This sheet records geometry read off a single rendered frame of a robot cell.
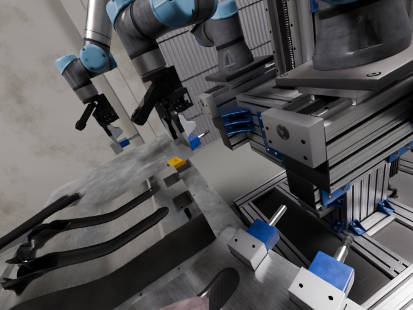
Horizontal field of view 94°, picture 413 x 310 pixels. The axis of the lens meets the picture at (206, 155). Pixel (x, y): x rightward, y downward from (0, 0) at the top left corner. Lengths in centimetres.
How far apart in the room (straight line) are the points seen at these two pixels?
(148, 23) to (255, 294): 50
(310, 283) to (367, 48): 37
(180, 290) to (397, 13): 55
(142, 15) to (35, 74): 218
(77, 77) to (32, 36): 172
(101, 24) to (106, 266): 65
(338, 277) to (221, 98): 66
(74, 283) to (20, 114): 235
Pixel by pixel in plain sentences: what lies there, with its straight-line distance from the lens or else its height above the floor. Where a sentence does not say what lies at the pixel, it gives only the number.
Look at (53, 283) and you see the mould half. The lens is 48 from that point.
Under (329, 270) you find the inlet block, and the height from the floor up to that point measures 87.
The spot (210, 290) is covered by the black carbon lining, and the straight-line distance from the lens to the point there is 36.
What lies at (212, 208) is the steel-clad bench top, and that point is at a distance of 54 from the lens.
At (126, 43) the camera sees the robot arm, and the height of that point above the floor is 123.
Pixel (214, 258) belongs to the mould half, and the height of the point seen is 86.
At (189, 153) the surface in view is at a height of 92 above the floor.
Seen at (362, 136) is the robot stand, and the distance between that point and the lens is 48.
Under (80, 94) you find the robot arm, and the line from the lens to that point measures 90.
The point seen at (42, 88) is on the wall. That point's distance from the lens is 259.
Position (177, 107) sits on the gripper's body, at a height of 105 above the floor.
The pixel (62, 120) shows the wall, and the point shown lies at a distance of 259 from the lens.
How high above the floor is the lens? 116
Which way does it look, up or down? 28 degrees down
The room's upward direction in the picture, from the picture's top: 24 degrees counter-clockwise
